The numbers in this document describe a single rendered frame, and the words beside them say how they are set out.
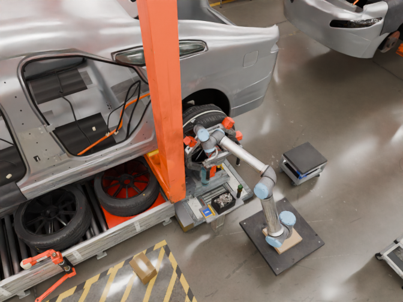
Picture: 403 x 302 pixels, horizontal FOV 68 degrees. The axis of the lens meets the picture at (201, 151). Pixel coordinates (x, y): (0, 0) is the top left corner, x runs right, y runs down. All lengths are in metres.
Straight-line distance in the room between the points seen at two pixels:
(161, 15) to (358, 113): 3.97
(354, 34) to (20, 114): 3.91
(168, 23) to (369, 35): 3.36
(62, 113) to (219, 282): 2.35
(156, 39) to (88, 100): 1.91
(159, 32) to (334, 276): 2.83
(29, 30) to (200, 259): 2.49
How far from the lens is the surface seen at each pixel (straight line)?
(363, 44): 4.72
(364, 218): 3.97
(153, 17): 1.66
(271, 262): 3.05
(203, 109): 2.85
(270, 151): 4.14
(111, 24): 2.53
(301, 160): 3.71
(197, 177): 3.48
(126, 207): 3.07
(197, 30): 2.67
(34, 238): 3.18
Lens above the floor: 3.10
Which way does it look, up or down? 50 degrees down
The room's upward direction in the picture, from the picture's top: 1 degrees clockwise
